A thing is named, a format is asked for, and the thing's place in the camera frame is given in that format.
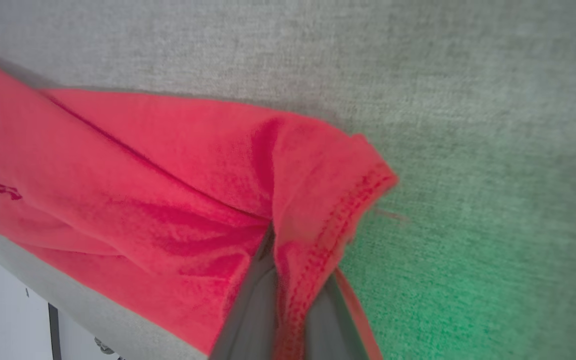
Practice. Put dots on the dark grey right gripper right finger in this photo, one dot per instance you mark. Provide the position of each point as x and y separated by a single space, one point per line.
333 325

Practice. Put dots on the dark vertical bar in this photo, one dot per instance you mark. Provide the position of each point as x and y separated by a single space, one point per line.
54 332

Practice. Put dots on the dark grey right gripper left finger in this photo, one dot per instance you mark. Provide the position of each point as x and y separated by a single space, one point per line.
253 310

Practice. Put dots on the red shirt with white sleeves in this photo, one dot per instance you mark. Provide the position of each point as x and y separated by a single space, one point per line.
168 200

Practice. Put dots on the grey fabric sofa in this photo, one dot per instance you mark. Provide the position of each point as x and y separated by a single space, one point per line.
418 125

